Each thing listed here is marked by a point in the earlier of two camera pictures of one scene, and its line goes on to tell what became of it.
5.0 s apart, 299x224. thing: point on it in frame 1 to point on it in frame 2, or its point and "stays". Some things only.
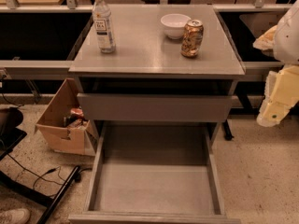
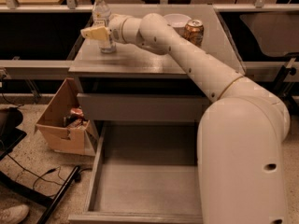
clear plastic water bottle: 104,25 stays
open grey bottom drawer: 156,173 stays
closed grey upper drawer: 153,107 stays
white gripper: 288,39 to 116,28
